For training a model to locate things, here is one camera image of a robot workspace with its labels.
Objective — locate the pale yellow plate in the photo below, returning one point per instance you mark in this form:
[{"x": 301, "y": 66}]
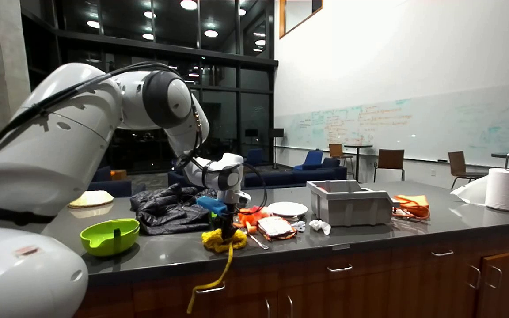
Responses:
[{"x": 91, "y": 199}]

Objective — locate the grey metal box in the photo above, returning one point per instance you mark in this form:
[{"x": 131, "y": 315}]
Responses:
[{"x": 354, "y": 211}]

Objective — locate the black puffer jacket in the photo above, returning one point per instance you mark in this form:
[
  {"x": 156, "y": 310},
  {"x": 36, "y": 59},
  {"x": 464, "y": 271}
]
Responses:
[{"x": 167, "y": 213}]

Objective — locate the round ceiling light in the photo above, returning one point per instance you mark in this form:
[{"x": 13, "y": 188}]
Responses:
[
  {"x": 92, "y": 24},
  {"x": 188, "y": 4},
  {"x": 211, "y": 34},
  {"x": 149, "y": 36}
]

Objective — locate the white packet on orange wrapper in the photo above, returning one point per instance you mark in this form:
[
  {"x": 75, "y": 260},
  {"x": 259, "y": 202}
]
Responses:
[{"x": 274, "y": 227}]

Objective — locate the white paper towel roll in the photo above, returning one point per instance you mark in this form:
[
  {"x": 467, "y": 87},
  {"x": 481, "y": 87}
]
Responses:
[{"x": 508, "y": 190}]

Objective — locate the orange cloth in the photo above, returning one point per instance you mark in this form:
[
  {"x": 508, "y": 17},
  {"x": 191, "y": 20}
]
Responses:
[{"x": 412, "y": 206}]

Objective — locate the brown wooden chair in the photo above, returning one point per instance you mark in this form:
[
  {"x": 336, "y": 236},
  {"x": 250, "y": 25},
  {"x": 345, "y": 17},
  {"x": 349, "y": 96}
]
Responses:
[
  {"x": 458, "y": 163},
  {"x": 336, "y": 153},
  {"x": 391, "y": 160}
]

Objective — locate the wooden counter cabinet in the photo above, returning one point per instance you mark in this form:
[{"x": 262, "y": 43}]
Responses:
[{"x": 384, "y": 285}]

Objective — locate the white plate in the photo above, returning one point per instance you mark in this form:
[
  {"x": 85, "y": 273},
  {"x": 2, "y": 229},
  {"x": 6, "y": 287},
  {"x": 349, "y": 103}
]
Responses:
[{"x": 287, "y": 209}]

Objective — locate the long dark blue sofa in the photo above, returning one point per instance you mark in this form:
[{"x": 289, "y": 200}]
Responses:
[{"x": 278, "y": 176}]

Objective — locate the orange snack wrapper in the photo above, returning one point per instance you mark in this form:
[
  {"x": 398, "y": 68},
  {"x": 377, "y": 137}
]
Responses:
[{"x": 248, "y": 216}]

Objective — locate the tall round bar table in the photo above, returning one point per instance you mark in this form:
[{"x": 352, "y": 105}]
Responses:
[{"x": 357, "y": 146}]

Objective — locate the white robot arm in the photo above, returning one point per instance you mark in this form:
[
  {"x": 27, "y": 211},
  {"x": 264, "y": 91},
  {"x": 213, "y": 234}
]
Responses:
[{"x": 61, "y": 147}]

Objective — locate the blue armchair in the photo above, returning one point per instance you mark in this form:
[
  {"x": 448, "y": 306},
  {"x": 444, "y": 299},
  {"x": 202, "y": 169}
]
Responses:
[{"x": 310, "y": 160}]

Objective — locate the silver utensil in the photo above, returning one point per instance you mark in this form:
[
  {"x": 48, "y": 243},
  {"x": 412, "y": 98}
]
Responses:
[{"x": 259, "y": 241}]

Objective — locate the green plastic bowl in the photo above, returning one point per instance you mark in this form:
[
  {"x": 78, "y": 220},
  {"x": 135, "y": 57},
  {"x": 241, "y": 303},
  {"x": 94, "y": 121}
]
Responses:
[{"x": 105, "y": 241}]

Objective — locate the wall whiteboard with writing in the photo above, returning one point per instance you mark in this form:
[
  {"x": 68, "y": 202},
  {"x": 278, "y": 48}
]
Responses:
[{"x": 432, "y": 124}]

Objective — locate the wood framed high window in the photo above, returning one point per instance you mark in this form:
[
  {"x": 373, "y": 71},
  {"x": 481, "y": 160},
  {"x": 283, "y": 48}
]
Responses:
[{"x": 299, "y": 11}]

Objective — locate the yellow knitted cloth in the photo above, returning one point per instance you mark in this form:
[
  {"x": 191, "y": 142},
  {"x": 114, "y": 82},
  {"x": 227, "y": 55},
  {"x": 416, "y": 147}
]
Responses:
[{"x": 213, "y": 241}]

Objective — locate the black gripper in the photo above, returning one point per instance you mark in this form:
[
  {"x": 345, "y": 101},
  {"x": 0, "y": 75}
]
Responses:
[{"x": 227, "y": 216}]

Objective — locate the small white crumpled object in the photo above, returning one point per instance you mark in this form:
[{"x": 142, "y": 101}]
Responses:
[{"x": 319, "y": 227}]

